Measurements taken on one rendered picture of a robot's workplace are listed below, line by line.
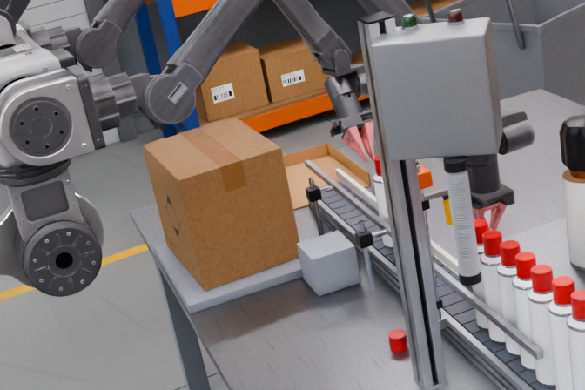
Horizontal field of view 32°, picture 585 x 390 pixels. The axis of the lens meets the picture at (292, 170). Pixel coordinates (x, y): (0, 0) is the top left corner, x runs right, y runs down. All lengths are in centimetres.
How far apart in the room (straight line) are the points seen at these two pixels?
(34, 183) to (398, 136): 65
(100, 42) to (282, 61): 365
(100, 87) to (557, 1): 362
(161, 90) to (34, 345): 265
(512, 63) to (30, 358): 221
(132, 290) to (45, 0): 221
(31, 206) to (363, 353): 67
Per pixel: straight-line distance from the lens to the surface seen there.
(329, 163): 288
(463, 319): 194
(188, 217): 220
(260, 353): 204
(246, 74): 561
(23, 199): 189
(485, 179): 186
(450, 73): 153
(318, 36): 223
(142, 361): 380
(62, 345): 408
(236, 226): 224
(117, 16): 209
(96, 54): 207
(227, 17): 164
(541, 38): 410
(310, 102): 569
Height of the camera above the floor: 187
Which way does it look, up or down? 21 degrees down
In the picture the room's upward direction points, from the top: 11 degrees counter-clockwise
